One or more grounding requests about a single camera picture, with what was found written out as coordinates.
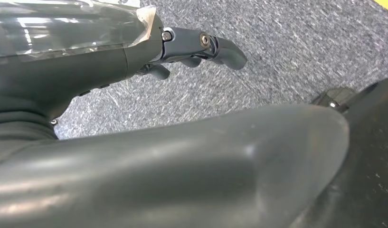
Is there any black robot body panel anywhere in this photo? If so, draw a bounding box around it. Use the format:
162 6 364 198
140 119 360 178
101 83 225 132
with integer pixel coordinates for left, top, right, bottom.
288 77 388 228

